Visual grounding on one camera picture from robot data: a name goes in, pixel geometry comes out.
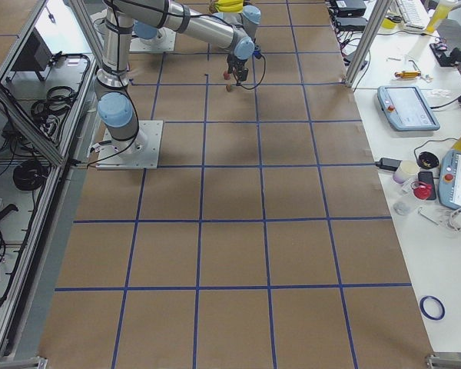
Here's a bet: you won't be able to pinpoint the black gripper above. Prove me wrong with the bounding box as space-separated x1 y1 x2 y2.
226 54 249 82

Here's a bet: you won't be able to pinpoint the yellow banana bunch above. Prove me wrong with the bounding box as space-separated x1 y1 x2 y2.
208 0 244 13

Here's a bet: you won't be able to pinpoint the blue teach pendant far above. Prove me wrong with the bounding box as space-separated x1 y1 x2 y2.
376 85 440 131

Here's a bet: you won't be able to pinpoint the blue teach pendant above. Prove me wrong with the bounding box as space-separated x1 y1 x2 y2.
376 85 440 131
438 149 461 210

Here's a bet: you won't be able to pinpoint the black power adapter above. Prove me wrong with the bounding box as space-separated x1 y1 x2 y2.
375 157 401 171

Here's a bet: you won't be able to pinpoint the white paper cup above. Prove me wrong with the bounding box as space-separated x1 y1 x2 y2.
393 160 420 185

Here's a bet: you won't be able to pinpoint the red round object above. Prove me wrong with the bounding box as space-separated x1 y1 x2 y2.
410 181 436 201

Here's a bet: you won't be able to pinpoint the blue teach pendant near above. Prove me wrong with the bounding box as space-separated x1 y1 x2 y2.
438 149 461 210

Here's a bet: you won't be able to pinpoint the blue tape roll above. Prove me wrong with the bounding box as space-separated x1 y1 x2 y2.
419 295 446 321

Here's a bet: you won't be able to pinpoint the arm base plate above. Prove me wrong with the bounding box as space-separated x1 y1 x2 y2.
95 120 164 170
130 23 176 53

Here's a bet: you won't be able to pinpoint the aluminium frame post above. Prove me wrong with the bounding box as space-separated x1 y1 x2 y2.
344 0 391 88

